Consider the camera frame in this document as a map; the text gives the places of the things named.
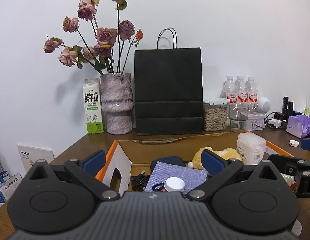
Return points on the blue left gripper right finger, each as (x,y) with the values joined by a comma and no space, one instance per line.
(212,162)

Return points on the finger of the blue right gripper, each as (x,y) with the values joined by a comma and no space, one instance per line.
(305,144)

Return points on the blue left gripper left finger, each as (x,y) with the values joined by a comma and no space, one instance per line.
(94,162)

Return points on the white capped small bottle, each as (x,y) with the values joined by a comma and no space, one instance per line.
(174,184)

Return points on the small white round lid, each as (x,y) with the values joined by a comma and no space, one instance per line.
(294,143)

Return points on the yellow white plush toy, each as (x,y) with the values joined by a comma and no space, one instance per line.
(228,153)

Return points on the purple tissue pack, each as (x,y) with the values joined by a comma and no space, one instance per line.
(298,126)

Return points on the orange white cardboard box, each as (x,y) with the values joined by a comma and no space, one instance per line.
(131,156)

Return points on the dark blue pouch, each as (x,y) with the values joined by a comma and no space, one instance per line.
(173,160)

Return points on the white power adapter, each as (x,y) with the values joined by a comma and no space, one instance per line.
(274,123)

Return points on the white cotton swab box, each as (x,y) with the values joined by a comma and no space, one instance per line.
(251,148)

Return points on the clear container of seeds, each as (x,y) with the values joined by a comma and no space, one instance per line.
(215,114)

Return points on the empty glass jar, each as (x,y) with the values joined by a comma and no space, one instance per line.
(238,115)

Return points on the white round speaker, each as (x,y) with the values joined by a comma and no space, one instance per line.
(263,105)

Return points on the white tin box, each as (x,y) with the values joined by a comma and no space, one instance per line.
(255,122)

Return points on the water bottle middle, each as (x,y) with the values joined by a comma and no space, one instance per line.
(242,94)

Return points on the water bottle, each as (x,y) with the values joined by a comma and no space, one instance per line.
(229,90)
(252,90)
(242,94)

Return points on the water bottle right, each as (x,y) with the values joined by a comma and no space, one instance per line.
(252,90)

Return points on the purple marbled ceramic vase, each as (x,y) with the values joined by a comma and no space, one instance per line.
(117,102)

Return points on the white green milk carton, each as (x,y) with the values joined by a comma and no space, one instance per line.
(92,106)

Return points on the water bottle left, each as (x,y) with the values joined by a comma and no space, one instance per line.
(229,90)

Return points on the blue white leaflets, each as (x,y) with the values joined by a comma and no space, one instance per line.
(8,185)

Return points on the black paper shopping bag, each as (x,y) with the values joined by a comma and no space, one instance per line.
(168,90)

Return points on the dried pink rose bouquet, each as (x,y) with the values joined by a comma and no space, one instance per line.
(112,46)

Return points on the white booklet on wall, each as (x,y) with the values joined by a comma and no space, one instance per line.
(29,155)

